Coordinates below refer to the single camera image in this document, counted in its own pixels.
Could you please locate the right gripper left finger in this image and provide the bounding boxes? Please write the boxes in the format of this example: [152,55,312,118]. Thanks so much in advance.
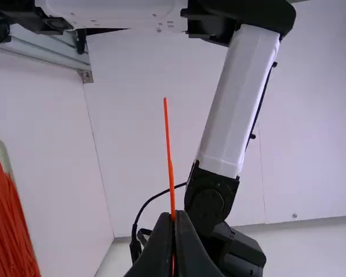
[126,212,174,277]

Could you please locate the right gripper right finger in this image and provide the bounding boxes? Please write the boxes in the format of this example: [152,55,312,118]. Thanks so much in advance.
[174,209,220,277]

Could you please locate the orange cable tie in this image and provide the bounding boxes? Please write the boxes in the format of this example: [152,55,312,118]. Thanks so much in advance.
[163,97,178,277]

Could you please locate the silver rails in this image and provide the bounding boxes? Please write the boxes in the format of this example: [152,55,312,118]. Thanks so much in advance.
[0,21,93,84]

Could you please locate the black cable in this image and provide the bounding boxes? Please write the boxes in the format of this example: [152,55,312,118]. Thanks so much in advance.
[129,181,190,262]

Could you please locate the row of orange cable ties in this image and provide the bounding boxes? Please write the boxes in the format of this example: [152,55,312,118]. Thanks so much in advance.
[0,140,43,277]

